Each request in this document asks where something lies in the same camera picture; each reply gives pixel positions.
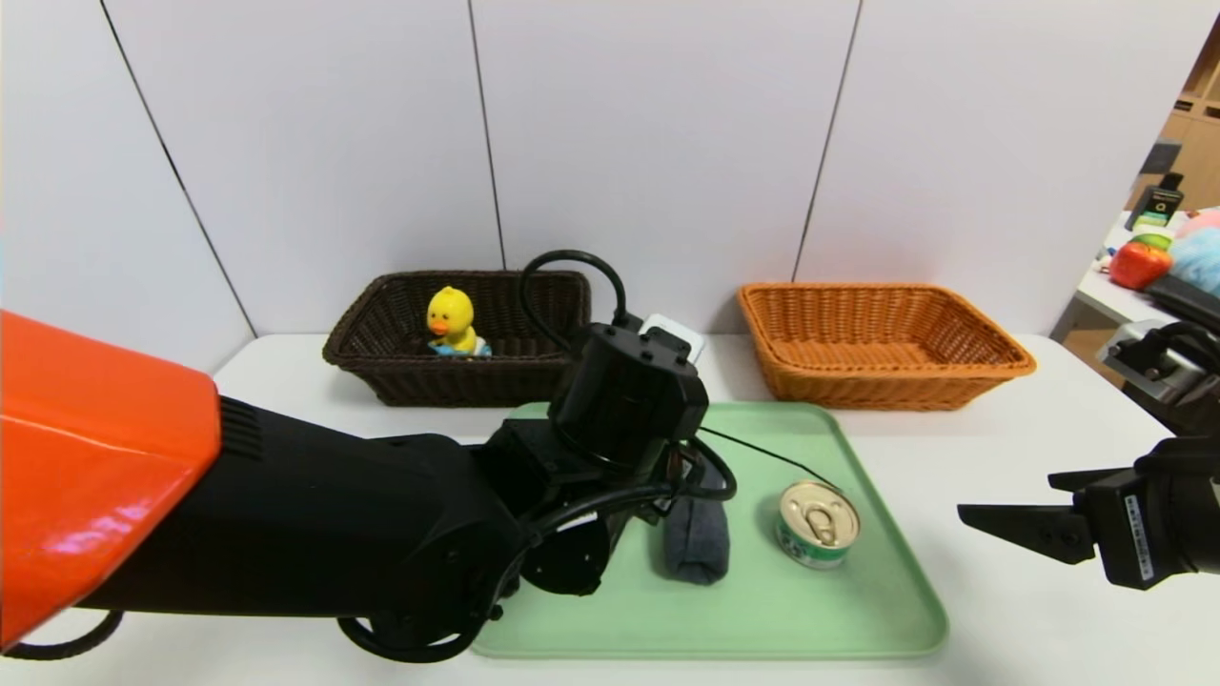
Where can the white side table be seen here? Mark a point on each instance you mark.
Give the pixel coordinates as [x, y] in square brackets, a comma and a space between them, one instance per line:
[1096, 297]

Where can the flat black pad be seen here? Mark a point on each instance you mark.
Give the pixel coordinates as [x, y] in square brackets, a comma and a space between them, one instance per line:
[1187, 300]

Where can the wooden shelf unit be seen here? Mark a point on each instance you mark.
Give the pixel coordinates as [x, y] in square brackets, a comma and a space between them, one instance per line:
[1203, 124]

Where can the light green plastic tray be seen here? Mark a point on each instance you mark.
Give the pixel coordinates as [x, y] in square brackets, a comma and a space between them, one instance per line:
[810, 610]

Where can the orange wicker basket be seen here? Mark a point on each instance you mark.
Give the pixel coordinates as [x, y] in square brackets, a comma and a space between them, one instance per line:
[886, 381]

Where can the red apple toy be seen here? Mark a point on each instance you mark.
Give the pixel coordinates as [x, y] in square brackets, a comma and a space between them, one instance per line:
[1139, 267]

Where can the dark brown wicker basket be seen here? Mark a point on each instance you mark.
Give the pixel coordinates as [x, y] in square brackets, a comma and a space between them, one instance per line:
[429, 381]

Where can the pink plush toy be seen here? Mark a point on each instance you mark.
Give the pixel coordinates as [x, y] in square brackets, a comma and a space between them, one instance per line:
[1203, 224]

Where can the small green toy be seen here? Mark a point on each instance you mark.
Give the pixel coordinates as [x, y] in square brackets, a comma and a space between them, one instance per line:
[1153, 242]

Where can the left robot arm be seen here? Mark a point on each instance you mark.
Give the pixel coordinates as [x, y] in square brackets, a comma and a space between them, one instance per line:
[286, 514]

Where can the black bottle with label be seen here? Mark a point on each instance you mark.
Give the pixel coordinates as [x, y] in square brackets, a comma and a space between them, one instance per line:
[1158, 205]

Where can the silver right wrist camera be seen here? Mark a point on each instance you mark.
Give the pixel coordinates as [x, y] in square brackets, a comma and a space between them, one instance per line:
[1139, 372]

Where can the yellow duck toy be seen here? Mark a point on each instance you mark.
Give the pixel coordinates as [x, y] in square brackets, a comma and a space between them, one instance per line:
[451, 319]

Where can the gold-lid can green label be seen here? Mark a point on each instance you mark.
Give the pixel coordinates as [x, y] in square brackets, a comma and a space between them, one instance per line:
[818, 524]

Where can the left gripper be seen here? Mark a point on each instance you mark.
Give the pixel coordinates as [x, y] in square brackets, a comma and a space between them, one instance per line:
[662, 481]

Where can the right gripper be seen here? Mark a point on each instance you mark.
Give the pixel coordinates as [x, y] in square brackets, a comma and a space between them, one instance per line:
[1129, 534]

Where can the blue fluffy toy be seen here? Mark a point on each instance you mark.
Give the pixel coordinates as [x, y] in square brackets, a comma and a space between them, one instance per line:
[1199, 262]

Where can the dark grey towel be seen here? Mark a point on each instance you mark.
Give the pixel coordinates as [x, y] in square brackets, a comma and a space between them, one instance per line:
[696, 548]

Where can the dark grey box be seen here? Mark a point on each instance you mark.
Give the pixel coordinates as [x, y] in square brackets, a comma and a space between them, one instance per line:
[1161, 158]

